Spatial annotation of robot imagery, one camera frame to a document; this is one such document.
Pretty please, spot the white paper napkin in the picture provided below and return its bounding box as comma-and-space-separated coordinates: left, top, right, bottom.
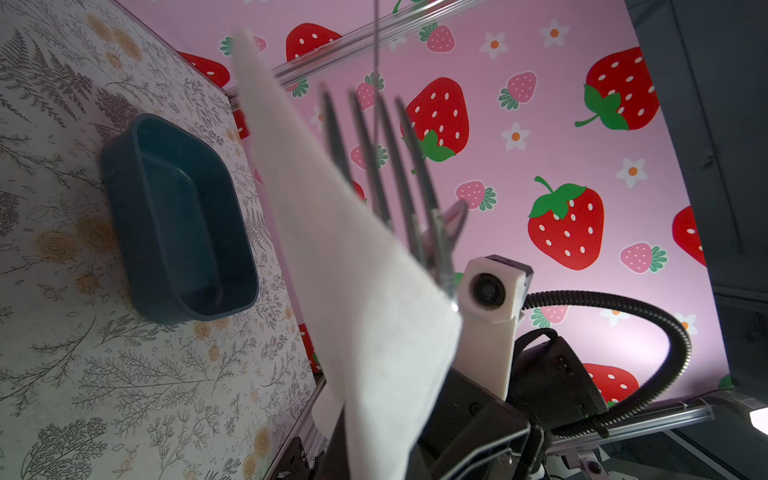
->
232, 27, 462, 479

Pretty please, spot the silver metal fork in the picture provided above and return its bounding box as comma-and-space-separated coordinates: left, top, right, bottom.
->
349, 93, 468, 302

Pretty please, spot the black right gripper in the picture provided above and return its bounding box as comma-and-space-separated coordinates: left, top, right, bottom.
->
416, 369, 540, 479

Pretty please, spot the right aluminium corner post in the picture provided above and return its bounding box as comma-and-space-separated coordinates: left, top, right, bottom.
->
224, 0, 487, 100

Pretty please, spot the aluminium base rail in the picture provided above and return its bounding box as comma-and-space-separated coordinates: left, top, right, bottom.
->
263, 383, 768, 480

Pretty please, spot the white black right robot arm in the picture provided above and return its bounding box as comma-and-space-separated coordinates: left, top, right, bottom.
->
407, 290, 692, 479

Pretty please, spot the teal plastic utensil tray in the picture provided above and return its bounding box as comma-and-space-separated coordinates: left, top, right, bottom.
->
99, 113, 259, 325

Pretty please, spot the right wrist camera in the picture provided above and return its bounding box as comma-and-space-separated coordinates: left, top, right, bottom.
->
452, 255, 534, 400

